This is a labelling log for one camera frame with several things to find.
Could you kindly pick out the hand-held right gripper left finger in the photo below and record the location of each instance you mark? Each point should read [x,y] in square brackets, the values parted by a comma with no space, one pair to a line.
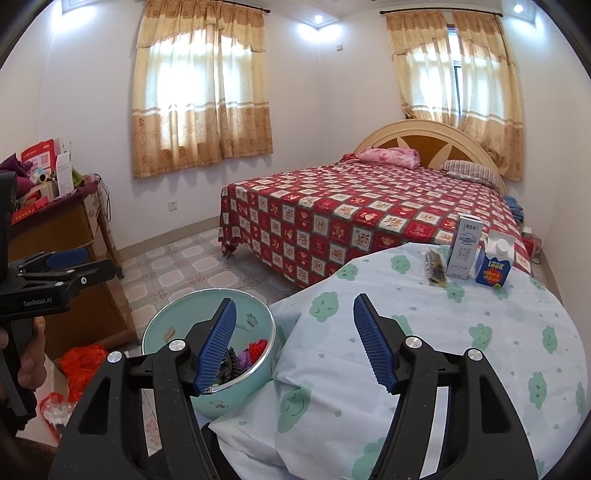
[214,350]

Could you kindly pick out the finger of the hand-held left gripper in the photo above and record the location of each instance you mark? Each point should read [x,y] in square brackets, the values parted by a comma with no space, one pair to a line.
[69,277]
[67,258]

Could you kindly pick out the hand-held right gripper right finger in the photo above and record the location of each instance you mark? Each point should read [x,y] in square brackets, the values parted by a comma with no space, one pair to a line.
[374,346]

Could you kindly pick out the purple foil wrapper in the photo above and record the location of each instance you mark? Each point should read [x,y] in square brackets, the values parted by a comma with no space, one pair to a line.
[244,359]

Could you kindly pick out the red foam net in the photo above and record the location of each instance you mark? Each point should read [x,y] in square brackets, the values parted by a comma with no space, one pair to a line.
[257,350]

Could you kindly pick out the teal plastic trash bin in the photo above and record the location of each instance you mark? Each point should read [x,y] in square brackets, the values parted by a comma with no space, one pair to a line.
[161,332]

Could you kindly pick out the person's left hand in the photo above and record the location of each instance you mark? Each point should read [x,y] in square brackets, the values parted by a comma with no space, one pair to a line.
[33,350]

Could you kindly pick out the brown wooden cabinet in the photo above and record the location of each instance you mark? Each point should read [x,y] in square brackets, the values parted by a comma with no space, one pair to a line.
[69,230]

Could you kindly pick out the flat red box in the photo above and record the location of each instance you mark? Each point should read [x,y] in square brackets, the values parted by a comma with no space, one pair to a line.
[30,212]

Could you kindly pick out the beige box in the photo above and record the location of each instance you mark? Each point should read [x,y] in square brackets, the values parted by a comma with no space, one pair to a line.
[46,189]

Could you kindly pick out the green cloth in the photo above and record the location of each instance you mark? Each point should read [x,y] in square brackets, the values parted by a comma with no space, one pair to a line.
[77,177]

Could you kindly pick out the tall white box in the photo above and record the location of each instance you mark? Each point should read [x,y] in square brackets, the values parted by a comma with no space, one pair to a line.
[64,175]

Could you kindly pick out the red plastic bag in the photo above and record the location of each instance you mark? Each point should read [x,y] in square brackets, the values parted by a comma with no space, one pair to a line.
[83,369]

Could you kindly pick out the small clear wrapper packet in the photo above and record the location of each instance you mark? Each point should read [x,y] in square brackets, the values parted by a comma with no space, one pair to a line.
[436,270]

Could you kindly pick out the maroon cloth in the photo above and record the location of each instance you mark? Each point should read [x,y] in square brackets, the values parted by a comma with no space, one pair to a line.
[14,168]

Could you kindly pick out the open red cardboard box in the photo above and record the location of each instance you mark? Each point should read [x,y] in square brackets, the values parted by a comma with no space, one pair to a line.
[39,157]

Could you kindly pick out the clear plastic bag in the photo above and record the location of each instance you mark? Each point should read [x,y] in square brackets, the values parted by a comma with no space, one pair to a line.
[57,415]

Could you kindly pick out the tall pale blue carton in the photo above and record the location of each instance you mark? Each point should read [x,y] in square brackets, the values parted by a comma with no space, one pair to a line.
[464,249]

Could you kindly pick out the bed with red checkered cover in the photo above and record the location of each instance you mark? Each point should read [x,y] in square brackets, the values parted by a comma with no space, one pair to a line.
[346,212]

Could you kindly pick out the blue white gable-top carton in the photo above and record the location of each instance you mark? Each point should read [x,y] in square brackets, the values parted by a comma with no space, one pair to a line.
[496,267]

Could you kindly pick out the small red box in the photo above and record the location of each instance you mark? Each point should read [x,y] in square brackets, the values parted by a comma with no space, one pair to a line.
[531,244]

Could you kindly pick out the pink pillow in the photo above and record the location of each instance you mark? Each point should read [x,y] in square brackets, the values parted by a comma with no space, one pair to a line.
[390,157]

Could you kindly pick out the stack of blue cloths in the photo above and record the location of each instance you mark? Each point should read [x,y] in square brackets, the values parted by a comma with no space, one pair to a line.
[513,207]

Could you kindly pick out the striped pillow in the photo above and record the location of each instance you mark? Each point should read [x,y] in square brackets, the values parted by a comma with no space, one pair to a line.
[471,171]

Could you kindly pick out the wide beige window curtain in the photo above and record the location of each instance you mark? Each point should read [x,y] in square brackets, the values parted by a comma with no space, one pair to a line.
[198,92]

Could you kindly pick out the cream wooden headboard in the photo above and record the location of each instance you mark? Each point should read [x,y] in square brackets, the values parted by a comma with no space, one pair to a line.
[415,136]

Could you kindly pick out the narrow beige window curtain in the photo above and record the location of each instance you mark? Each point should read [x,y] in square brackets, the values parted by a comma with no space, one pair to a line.
[489,92]

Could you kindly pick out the dark curtain rod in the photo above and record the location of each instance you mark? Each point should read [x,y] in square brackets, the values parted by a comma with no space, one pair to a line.
[415,12]
[249,5]

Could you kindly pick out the round ceiling spotlight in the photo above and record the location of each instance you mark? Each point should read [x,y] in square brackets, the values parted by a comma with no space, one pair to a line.
[317,18]
[518,8]

